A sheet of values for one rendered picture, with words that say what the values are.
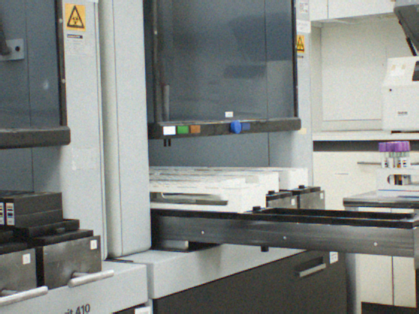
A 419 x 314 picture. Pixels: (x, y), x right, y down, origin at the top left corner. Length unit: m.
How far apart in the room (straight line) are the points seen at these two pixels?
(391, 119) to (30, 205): 2.76
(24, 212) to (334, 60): 3.54
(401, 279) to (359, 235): 2.57
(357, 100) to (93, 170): 3.30
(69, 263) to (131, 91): 0.41
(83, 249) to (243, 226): 0.33
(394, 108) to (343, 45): 0.90
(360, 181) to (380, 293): 0.55
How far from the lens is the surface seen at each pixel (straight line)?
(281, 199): 1.95
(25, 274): 1.32
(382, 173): 1.82
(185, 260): 1.63
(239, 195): 1.59
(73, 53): 1.52
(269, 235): 1.55
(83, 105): 1.53
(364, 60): 4.71
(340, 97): 4.77
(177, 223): 1.66
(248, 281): 1.84
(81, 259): 1.40
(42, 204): 1.44
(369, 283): 4.09
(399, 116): 3.96
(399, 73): 4.00
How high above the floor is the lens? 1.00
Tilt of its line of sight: 3 degrees down
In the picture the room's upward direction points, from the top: 2 degrees counter-clockwise
